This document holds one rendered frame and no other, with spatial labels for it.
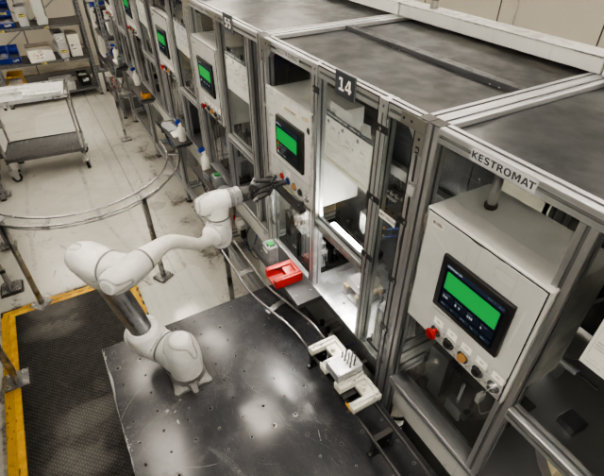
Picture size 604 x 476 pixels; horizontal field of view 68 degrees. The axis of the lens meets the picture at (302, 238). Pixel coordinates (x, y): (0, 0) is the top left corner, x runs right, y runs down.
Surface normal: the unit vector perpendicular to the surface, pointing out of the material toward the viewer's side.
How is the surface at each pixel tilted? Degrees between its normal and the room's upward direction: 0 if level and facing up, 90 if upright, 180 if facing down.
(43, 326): 0
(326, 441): 0
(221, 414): 0
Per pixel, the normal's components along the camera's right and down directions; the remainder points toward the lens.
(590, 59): -0.87, 0.30
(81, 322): 0.00, -0.79
